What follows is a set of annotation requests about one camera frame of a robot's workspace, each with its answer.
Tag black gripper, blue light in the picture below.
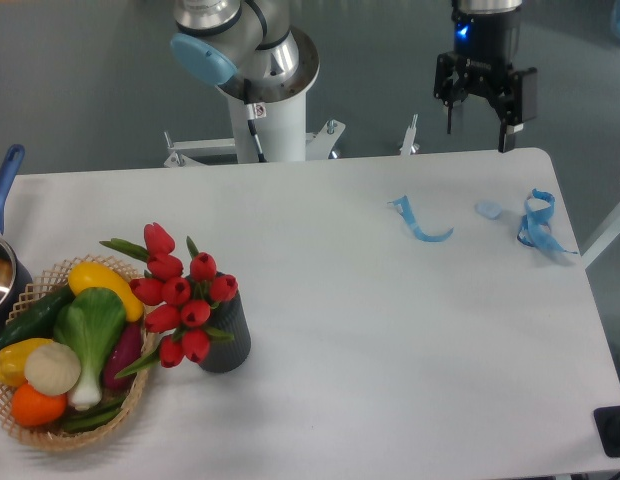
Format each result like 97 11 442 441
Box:
433 1 537 153

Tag red tulip bouquet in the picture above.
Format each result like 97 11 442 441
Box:
102 223 239 378

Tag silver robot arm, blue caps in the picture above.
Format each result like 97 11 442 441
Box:
170 1 537 163

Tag dark grey ribbed vase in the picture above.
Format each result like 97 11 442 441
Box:
199 292 252 374

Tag small pale blue cap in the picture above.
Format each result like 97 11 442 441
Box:
475 200 503 220

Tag curled blue strip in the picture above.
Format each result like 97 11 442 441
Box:
389 195 454 243

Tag crumpled blue ribbon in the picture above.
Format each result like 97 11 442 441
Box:
517 188 578 258

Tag black device at table edge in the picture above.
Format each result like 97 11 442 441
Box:
593 406 620 458

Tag purple sweet potato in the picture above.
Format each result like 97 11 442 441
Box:
102 323 143 391

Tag yellow squash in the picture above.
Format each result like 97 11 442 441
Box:
68 261 144 322

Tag green bok choy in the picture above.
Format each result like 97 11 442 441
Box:
53 287 126 411

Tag woven wicker basket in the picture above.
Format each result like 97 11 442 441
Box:
0 255 149 452

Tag dark green cucumber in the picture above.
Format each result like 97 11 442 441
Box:
0 285 75 350

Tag green bean pods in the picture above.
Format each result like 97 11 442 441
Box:
60 396 124 434

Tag yellow bell pepper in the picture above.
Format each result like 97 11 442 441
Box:
0 338 53 388

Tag orange fruit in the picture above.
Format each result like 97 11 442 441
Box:
10 383 67 427

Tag white frame right edge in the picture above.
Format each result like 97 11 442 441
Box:
581 201 620 269

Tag white metal base frame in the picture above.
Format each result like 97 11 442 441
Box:
163 113 420 168

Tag blue handled saucepan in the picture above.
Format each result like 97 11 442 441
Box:
0 144 32 333

